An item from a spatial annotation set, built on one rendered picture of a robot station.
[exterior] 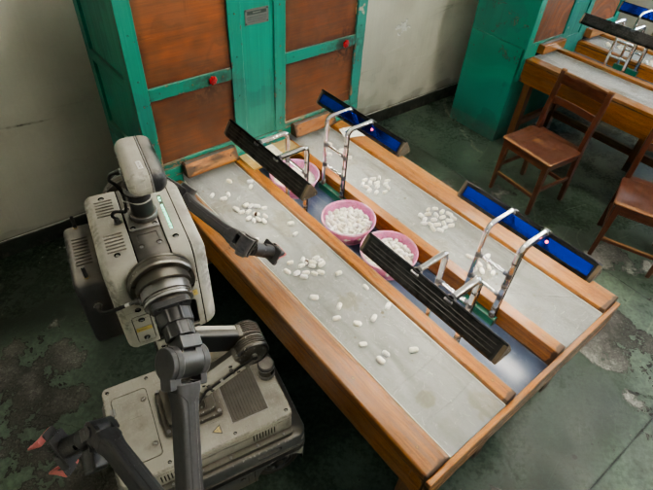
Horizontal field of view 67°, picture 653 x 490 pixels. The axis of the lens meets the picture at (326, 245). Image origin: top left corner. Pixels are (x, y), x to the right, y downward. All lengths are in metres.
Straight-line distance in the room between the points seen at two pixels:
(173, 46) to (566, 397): 2.60
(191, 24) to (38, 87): 1.12
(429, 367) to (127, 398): 1.20
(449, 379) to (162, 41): 1.79
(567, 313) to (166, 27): 2.06
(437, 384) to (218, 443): 0.85
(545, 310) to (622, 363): 1.12
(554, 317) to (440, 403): 0.68
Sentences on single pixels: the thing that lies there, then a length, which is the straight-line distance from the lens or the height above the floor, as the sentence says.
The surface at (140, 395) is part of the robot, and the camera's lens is 2.19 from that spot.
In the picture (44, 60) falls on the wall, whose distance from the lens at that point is 3.15.
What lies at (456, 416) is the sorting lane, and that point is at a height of 0.74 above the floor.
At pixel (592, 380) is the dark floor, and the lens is 3.14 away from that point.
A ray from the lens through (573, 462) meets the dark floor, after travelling 2.83.
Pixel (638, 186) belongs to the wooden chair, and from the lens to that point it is 3.87.
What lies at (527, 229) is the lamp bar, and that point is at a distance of 2.06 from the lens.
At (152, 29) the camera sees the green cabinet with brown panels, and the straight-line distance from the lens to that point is 2.32.
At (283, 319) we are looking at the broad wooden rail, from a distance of 1.96.
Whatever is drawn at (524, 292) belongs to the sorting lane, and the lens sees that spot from 2.30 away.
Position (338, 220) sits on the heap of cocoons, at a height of 0.74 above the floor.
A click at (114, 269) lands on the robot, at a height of 1.44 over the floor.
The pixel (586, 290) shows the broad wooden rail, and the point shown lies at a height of 0.76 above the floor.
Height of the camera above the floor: 2.31
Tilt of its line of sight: 44 degrees down
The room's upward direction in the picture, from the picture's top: 4 degrees clockwise
